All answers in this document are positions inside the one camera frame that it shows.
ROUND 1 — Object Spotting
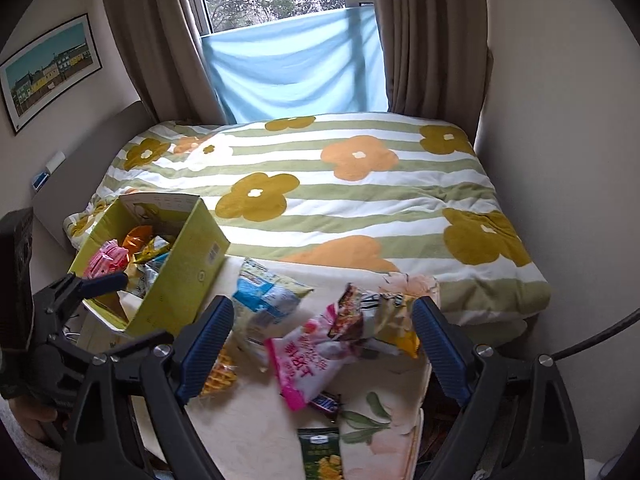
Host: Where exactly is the large pink snack packet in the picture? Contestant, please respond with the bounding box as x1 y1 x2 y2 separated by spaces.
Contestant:
264 302 351 412

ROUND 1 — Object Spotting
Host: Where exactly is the clear waffle packet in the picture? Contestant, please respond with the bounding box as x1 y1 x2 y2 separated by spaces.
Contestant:
200 347 240 398

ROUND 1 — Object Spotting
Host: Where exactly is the yellow-green cardboard box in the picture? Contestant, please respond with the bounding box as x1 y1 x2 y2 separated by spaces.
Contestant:
70 194 232 338

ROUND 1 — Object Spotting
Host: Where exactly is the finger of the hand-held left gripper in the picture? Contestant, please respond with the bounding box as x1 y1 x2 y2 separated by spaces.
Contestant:
30 330 96 406
35 272 128 328

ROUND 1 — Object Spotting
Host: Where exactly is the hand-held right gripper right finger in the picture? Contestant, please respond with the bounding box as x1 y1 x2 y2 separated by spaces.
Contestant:
411 296 586 480

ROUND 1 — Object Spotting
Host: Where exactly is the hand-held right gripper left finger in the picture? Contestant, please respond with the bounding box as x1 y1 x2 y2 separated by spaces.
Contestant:
60 296 235 480

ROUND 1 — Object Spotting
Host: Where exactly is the striped pink snack packet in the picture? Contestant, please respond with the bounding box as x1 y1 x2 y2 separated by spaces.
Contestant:
82 240 132 281

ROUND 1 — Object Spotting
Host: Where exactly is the beige yellow snack packet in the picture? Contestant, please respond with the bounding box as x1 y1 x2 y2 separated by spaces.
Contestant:
372 290 422 359

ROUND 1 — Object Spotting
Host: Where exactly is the brown curtain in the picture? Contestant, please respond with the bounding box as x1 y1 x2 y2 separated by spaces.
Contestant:
367 0 493 133
95 0 236 126

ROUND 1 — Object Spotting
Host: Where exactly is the dark green snack packet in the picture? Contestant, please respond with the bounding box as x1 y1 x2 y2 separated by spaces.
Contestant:
297 427 343 480

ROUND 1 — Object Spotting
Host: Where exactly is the black clothes rack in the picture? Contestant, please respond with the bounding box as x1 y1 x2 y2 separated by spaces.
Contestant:
547 307 640 361

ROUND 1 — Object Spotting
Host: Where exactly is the light blue cloth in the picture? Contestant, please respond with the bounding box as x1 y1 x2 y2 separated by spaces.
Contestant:
200 4 391 125

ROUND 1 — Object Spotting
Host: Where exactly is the framed houses picture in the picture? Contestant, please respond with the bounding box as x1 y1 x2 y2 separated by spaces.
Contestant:
0 12 103 136

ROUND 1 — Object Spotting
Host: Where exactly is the dark noodle snack packet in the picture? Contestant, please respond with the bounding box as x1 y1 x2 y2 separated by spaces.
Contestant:
336 282 383 348

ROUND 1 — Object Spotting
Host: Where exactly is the small purple candy wrapper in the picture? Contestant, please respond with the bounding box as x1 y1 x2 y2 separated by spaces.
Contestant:
307 390 346 416

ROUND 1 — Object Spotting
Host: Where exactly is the person's left forearm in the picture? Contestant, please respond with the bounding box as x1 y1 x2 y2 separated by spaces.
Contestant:
0 397 63 480

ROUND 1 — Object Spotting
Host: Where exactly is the striped floral blanket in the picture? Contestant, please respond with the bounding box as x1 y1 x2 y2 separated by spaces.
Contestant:
62 112 553 331

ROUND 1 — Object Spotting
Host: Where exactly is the grey bed headboard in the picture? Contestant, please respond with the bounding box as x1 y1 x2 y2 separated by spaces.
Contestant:
32 100 161 256

